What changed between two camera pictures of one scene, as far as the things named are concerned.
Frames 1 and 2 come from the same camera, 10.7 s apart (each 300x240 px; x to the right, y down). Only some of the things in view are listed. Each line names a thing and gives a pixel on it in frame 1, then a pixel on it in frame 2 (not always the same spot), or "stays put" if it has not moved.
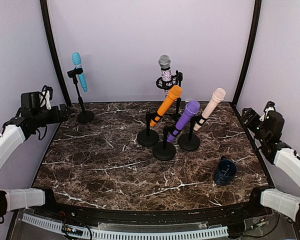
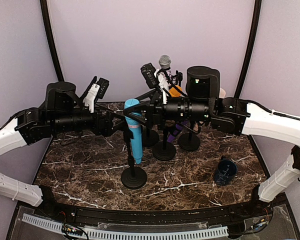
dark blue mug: x=226 y=169 stays put
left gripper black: x=56 y=118 to x=107 y=129
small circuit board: x=72 y=230 stays put
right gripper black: x=249 y=124 to x=154 y=113
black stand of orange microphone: x=148 y=136 stays put
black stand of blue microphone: x=85 y=116 to x=133 y=177
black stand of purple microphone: x=164 y=150 stays put
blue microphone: x=76 y=58 to x=134 y=126
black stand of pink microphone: x=190 y=141 stays put
